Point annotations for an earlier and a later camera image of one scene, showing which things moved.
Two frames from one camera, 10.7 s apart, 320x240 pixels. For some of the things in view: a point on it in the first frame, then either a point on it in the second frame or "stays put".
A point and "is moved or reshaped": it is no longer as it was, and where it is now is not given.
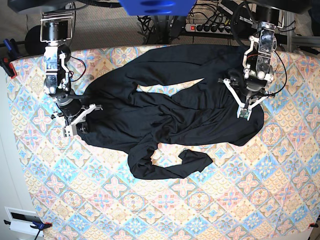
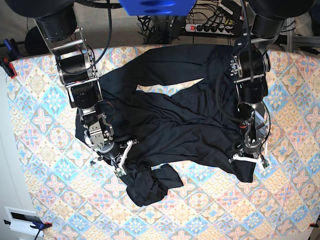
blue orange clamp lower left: [39, 226] stays put
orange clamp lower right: [313, 224] stays put
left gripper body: [74, 115] -> [115, 154]
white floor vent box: [21, 220] stays put
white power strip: [219, 29] stays put
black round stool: [33, 45] stays put
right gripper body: [246, 94] -> [248, 153]
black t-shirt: [176, 93] is moved or reshaped
